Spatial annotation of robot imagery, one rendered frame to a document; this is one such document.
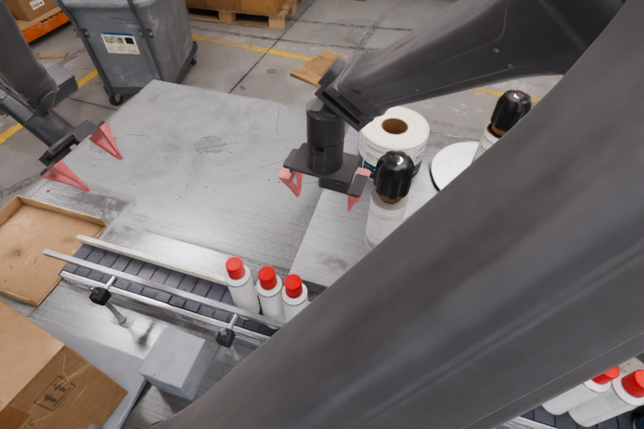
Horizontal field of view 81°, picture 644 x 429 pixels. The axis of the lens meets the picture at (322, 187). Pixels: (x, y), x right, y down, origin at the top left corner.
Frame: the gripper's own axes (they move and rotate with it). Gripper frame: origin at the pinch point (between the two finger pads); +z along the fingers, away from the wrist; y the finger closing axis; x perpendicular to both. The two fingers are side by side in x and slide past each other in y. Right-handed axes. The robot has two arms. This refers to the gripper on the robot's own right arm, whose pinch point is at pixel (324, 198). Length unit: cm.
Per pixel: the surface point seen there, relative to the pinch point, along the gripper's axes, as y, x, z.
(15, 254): 83, 17, 39
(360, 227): -3.8, -20.8, 32.7
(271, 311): 6.3, 13.1, 23.7
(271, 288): 6.2, 11.8, 16.1
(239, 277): 12.9, 12.1, 15.4
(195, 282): 29.3, 9.1, 33.3
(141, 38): 177, -143, 66
